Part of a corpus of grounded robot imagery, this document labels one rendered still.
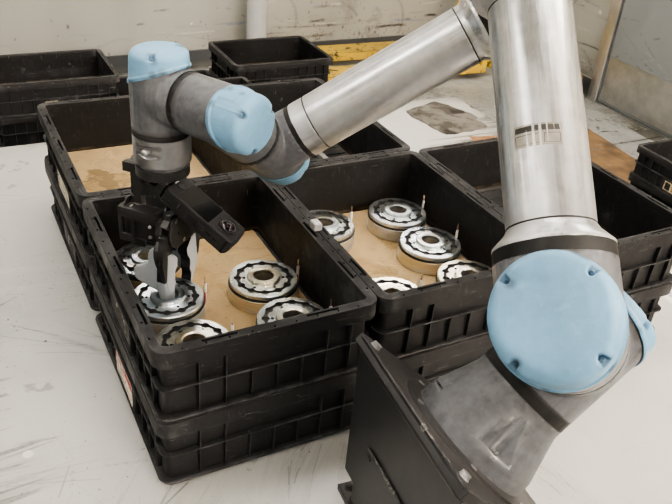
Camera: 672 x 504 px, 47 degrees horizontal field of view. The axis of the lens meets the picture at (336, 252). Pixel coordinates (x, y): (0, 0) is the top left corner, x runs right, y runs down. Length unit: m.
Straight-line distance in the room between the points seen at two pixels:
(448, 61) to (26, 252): 0.90
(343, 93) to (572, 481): 0.61
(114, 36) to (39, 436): 3.52
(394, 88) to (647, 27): 3.67
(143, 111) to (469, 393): 0.51
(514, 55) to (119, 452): 0.72
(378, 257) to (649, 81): 3.43
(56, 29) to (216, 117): 3.56
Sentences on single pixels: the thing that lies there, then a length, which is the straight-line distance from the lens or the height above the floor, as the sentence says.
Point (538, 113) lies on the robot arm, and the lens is 0.76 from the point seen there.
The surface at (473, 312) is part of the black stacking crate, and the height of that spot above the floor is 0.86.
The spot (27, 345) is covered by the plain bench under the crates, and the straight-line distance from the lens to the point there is 1.32.
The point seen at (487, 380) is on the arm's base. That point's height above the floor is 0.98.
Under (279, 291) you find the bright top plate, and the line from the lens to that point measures 1.12.
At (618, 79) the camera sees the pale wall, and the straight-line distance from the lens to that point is 4.72.
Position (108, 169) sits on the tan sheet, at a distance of 1.54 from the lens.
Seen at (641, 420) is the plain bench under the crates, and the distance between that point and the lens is 1.30.
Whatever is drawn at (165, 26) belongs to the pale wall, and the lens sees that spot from 4.55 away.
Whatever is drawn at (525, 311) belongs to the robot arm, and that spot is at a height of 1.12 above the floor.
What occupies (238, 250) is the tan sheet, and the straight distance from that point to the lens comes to 1.27.
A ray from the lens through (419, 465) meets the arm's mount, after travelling 0.82.
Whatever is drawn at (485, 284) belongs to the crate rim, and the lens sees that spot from 1.09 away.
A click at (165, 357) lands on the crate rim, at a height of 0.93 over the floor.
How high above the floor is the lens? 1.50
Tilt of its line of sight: 32 degrees down
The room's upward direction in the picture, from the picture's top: 5 degrees clockwise
